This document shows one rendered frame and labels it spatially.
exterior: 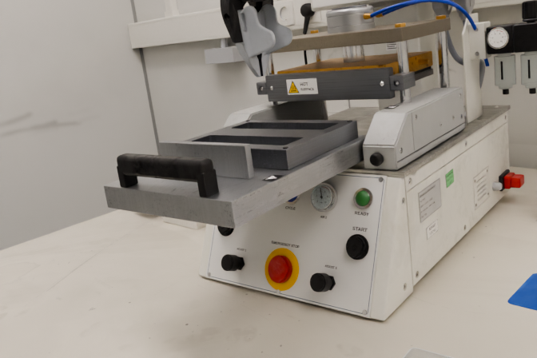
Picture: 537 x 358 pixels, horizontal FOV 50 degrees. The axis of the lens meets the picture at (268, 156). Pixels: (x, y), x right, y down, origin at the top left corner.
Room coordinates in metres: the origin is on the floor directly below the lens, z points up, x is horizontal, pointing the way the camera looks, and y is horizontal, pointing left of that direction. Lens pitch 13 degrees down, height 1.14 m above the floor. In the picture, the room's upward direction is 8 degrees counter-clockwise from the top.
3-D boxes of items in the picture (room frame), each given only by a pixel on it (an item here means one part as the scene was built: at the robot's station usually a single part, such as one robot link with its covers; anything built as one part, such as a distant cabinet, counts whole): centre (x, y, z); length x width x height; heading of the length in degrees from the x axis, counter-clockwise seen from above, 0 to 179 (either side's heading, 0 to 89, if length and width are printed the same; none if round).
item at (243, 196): (0.74, 0.03, 0.97); 0.30 x 0.22 x 0.08; 140
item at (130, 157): (0.63, 0.12, 0.99); 0.15 x 0.02 x 0.04; 50
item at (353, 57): (0.97, -0.17, 1.07); 0.22 x 0.17 x 0.10; 50
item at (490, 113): (1.00, -0.19, 0.93); 0.46 x 0.35 x 0.01; 140
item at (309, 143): (0.77, 0.00, 0.98); 0.20 x 0.17 x 0.03; 50
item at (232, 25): (0.76, 0.01, 1.16); 0.05 x 0.02 x 0.09; 140
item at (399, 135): (0.83, -0.22, 0.97); 0.26 x 0.05 x 0.07; 140
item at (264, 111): (1.01, -0.02, 0.97); 0.25 x 0.05 x 0.07; 140
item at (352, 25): (0.98, -0.20, 1.08); 0.31 x 0.24 x 0.13; 50
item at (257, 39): (0.75, -0.01, 1.12); 0.06 x 0.03 x 0.09; 50
